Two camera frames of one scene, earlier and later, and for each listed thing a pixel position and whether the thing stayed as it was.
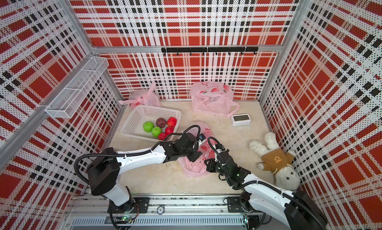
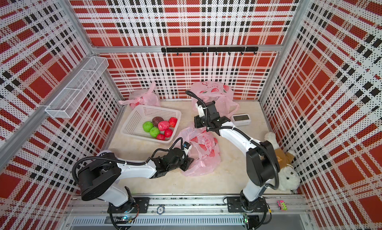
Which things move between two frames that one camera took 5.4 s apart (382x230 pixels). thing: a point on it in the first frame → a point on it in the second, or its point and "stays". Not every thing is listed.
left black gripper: (195, 156) → (187, 163)
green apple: (148, 126) stays
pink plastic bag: (198, 168) stays
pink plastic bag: (140, 97) stays
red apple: (161, 136) stays
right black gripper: (209, 168) → (197, 120)
